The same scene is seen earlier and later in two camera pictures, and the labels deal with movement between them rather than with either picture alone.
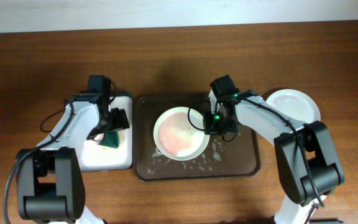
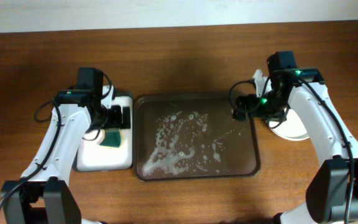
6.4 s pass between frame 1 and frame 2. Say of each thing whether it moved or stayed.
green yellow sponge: stayed
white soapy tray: stayed
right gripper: moved
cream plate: moved
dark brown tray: stayed
